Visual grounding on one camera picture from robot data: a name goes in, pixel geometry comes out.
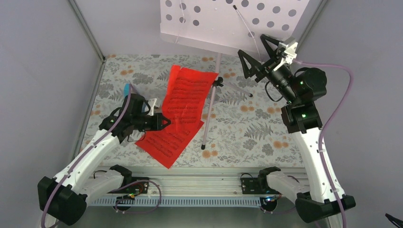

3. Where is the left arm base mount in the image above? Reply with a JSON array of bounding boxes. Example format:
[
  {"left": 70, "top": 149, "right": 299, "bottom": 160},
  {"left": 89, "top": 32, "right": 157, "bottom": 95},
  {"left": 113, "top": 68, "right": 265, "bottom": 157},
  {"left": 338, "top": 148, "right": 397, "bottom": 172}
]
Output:
[{"left": 110, "top": 165, "right": 150, "bottom": 200}]

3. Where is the floral table mat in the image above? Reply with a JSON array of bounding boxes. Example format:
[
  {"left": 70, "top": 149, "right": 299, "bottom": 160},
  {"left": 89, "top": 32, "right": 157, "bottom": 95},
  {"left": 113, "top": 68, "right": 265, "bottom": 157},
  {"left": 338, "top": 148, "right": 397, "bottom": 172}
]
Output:
[{"left": 82, "top": 55, "right": 303, "bottom": 168}]

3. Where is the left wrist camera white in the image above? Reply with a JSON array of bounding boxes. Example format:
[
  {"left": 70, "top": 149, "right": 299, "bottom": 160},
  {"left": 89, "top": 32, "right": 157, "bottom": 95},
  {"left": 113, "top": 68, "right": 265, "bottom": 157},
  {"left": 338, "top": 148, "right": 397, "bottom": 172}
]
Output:
[{"left": 147, "top": 98, "right": 157, "bottom": 116}]

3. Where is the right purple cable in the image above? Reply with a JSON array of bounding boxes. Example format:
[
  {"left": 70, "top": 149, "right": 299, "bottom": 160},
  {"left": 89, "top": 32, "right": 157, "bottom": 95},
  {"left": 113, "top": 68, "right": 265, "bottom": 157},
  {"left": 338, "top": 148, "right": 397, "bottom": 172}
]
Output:
[{"left": 293, "top": 60, "right": 355, "bottom": 228}]

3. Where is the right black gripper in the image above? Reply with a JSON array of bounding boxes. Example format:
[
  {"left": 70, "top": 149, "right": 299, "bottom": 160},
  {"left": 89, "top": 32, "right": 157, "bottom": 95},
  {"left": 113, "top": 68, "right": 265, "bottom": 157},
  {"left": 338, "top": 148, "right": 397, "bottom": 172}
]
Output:
[{"left": 238, "top": 35, "right": 297, "bottom": 104}]

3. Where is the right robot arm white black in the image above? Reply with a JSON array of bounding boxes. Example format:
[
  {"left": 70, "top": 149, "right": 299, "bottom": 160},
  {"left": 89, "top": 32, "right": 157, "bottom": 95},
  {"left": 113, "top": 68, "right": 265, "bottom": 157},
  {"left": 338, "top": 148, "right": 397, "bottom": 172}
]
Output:
[{"left": 238, "top": 34, "right": 356, "bottom": 227}]

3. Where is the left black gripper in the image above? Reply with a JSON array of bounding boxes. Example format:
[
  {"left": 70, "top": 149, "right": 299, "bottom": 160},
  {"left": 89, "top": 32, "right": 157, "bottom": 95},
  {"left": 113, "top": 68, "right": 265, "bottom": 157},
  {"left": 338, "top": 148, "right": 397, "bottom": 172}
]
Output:
[{"left": 132, "top": 113, "right": 170, "bottom": 131}]

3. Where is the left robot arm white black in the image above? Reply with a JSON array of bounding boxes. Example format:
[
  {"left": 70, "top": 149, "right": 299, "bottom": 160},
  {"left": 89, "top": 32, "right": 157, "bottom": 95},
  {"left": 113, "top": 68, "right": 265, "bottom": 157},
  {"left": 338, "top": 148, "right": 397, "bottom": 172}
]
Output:
[{"left": 38, "top": 93, "right": 171, "bottom": 228}]

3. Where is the aluminium rail base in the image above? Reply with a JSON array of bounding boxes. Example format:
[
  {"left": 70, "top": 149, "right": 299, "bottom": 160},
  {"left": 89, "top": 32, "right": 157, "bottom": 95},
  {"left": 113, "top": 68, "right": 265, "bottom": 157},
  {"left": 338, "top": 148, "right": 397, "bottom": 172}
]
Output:
[{"left": 38, "top": 166, "right": 347, "bottom": 228}]

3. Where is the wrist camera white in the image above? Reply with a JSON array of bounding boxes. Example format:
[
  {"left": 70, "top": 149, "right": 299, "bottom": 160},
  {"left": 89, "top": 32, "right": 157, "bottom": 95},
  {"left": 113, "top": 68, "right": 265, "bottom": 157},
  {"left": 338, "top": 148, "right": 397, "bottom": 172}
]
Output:
[
  {"left": 273, "top": 37, "right": 298, "bottom": 71},
  {"left": 147, "top": 98, "right": 157, "bottom": 116}
]

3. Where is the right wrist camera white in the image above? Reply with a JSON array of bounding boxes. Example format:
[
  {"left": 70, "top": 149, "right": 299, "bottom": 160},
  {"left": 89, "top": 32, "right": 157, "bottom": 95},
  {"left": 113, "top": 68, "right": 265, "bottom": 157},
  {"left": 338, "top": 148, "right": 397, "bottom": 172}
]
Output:
[{"left": 273, "top": 37, "right": 298, "bottom": 71}]

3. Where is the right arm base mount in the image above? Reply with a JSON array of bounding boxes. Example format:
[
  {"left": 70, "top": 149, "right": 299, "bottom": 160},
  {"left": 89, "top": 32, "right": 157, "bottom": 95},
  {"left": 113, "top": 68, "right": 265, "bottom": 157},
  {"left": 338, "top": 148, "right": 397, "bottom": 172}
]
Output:
[{"left": 240, "top": 167, "right": 294, "bottom": 215}]

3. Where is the red sheet music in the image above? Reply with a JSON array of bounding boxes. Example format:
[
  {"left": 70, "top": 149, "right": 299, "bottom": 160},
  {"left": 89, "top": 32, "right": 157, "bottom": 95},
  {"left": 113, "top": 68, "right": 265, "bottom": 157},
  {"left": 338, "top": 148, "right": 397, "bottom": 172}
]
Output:
[
  {"left": 162, "top": 65, "right": 218, "bottom": 133},
  {"left": 135, "top": 121, "right": 204, "bottom": 169}
]

